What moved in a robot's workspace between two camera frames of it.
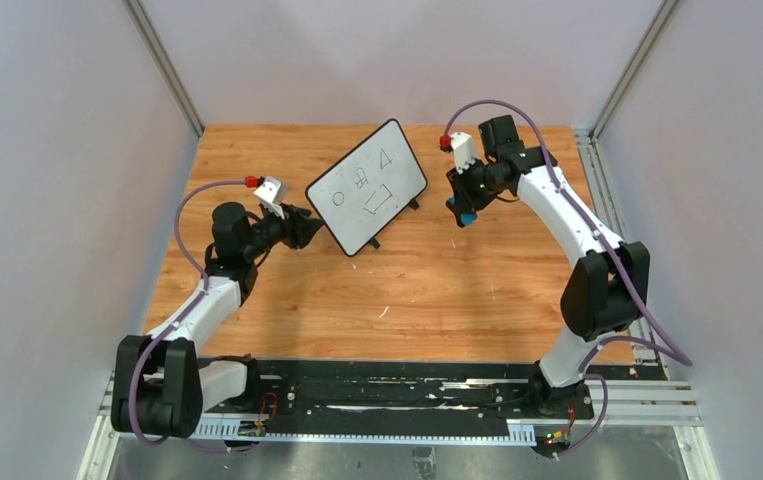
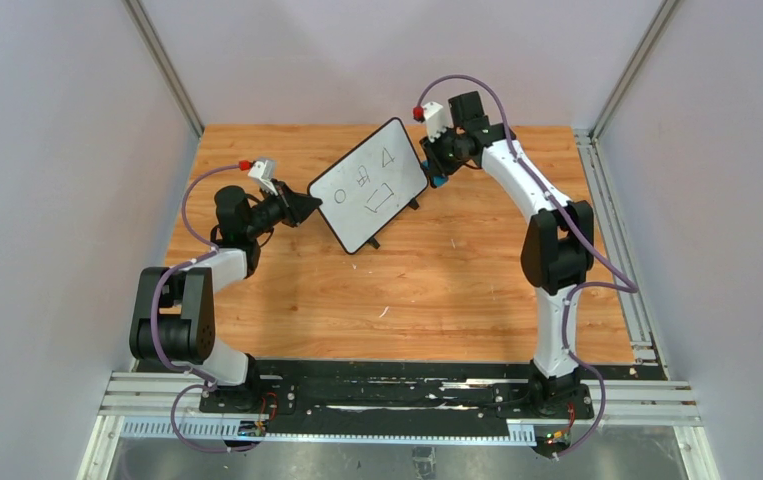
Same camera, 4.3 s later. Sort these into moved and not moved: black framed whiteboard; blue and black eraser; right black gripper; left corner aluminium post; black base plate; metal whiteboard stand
Moved: right black gripper; blue and black eraser
Not moved: black base plate; metal whiteboard stand; black framed whiteboard; left corner aluminium post
